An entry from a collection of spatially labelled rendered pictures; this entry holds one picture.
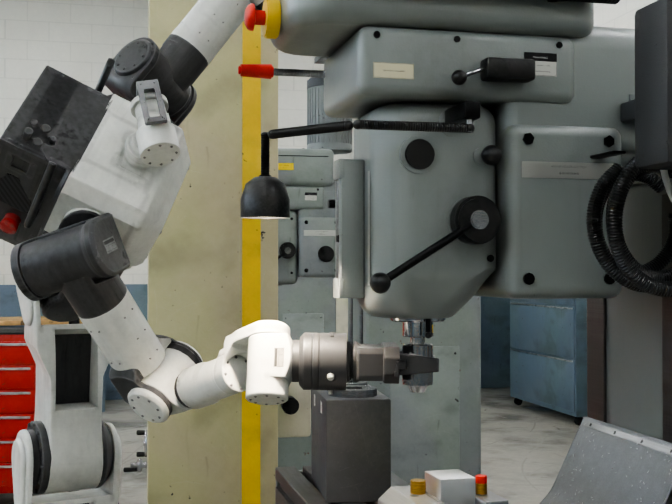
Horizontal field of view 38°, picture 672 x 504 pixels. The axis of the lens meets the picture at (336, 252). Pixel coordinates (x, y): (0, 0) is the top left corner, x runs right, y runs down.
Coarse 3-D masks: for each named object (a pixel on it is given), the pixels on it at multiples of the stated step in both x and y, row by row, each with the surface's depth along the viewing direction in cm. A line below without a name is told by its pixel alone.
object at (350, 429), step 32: (352, 384) 189; (320, 416) 184; (352, 416) 177; (384, 416) 178; (320, 448) 184; (352, 448) 177; (384, 448) 178; (320, 480) 183; (352, 480) 177; (384, 480) 177
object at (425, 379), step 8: (408, 352) 149; (416, 352) 149; (424, 352) 149; (432, 352) 150; (408, 376) 149; (416, 376) 149; (424, 376) 149; (432, 376) 150; (408, 384) 149; (416, 384) 149; (424, 384) 149
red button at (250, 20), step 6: (252, 6) 144; (246, 12) 144; (252, 12) 144; (258, 12) 145; (264, 12) 145; (246, 18) 144; (252, 18) 144; (258, 18) 145; (264, 18) 145; (246, 24) 145; (252, 24) 144; (258, 24) 146; (264, 24) 146; (252, 30) 146
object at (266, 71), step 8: (240, 64) 155; (248, 64) 155; (256, 64) 155; (264, 64) 156; (240, 72) 155; (248, 72) 155; (256, 72) 155; (264, 72) 155; (272, 72) 156; (280, 72) 156; (288, 72) 156; (296, 72) 157; (304, 72) 157; (312, 72) 157; (320, 72) 158
